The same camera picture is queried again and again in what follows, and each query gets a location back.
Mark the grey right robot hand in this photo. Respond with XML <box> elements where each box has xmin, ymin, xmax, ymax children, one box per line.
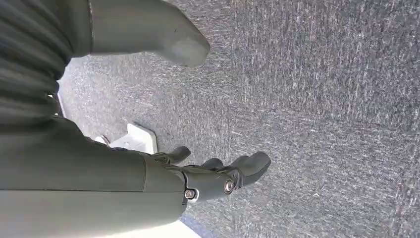
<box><xmin>0</xmin><ymin>0</ymin><xmax>272</xmax><ymax>238</ymax></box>

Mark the grey kiosk stand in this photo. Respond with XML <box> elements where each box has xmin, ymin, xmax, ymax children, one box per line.
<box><xmin>94</xmin><ymin>122</ymin><xmax>158</xmax><ymax>155</ymax></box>

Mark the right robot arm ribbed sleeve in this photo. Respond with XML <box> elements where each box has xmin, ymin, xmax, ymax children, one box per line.
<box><xmin>0</xmin><ymin>0</ymin><xmax>91</xmax><ymax>130</ymax></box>

